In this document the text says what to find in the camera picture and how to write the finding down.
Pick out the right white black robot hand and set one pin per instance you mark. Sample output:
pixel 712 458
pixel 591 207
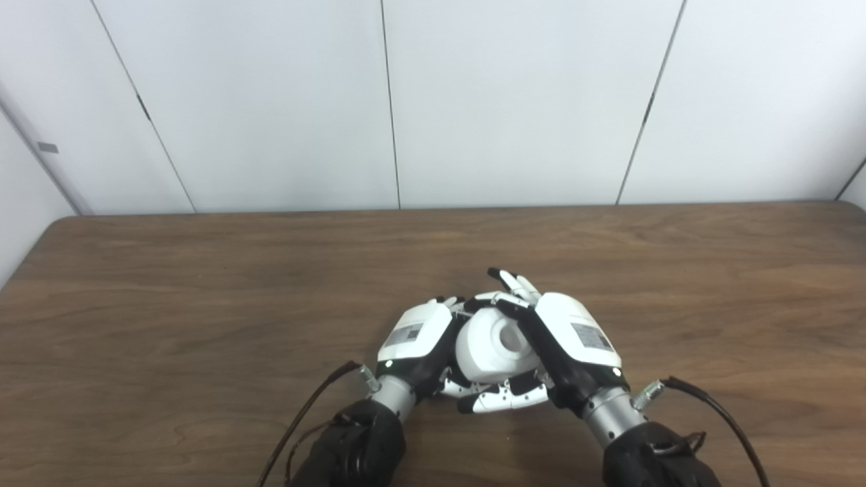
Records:
pixel 575 331

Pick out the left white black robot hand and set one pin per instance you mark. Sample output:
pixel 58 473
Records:
pixel 416 331

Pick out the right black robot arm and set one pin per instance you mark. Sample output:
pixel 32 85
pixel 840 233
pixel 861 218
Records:
pixel 649 460

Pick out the round white plastic piece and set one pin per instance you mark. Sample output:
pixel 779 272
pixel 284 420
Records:
pixel 480 352

